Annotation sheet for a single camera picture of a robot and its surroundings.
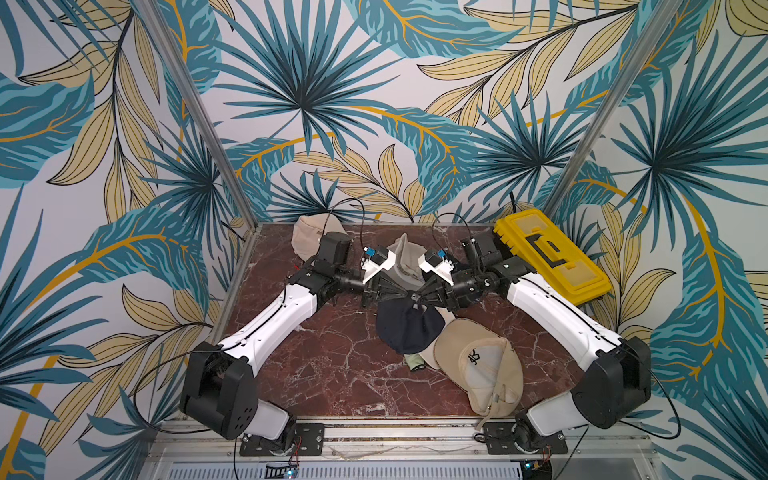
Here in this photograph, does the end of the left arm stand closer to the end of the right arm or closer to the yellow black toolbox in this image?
the end of the right arm

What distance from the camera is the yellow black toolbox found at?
0.85 m

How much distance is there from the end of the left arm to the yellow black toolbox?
0.46m

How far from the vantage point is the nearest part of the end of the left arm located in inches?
25.2
